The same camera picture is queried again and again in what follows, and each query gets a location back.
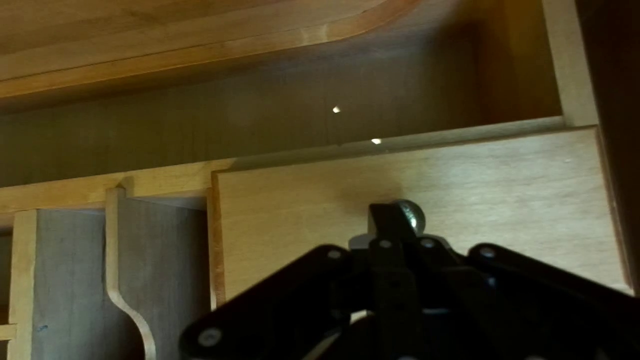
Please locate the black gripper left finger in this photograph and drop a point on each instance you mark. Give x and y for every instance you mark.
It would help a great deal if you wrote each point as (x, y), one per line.
(280, 307)

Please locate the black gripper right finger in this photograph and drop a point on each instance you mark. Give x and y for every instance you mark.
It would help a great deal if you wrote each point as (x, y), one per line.
(533, 301)

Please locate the small wooden drawer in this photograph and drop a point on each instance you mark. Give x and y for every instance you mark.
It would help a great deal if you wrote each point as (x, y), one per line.
(301, 212)

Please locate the wooden roll-top desk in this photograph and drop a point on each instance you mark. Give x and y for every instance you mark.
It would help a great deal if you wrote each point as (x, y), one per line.
(200, 40)

